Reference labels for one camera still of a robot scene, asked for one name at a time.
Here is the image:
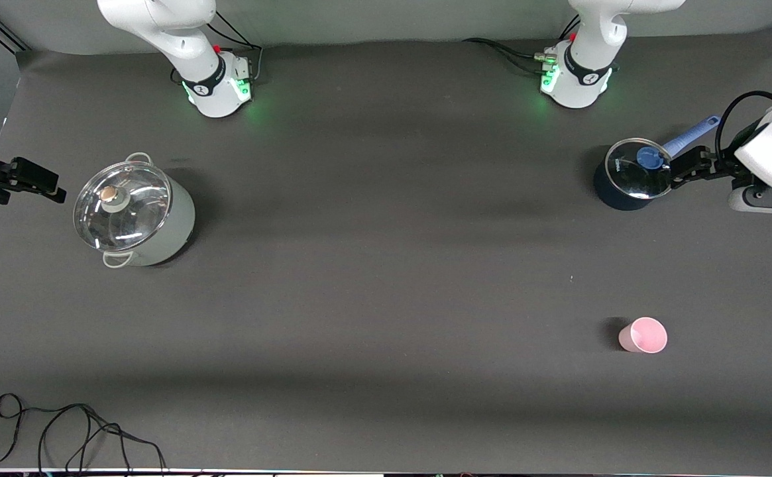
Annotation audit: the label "pink plastic cup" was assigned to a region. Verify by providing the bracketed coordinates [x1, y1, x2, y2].
[618, 317, 669, 354]

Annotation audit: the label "glass lid with blue knob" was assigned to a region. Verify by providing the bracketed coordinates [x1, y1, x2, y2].
[605, 138, 678, 200]

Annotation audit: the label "glass lid with brown knob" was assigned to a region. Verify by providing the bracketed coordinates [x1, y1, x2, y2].
[73, 161, 173, 252]

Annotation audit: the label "dark blue saucepan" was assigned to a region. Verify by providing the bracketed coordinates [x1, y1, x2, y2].
[593, 115, 722, 212]

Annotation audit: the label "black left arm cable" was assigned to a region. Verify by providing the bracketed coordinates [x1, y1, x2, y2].
[715, 90, 772, 164]

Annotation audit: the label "grey-green two-handled pot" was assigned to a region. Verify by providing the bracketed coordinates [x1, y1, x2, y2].
[73, 152, 196, 268]

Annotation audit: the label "black diagonal rail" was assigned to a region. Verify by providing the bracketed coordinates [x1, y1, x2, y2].
[0, 4, 30, 54]

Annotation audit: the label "thin black cable on table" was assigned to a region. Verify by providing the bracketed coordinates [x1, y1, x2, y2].
[0, 393, 168, 475]

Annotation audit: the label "black right arm base cables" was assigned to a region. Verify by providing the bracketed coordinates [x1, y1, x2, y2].
[170, 10, 264, 85]

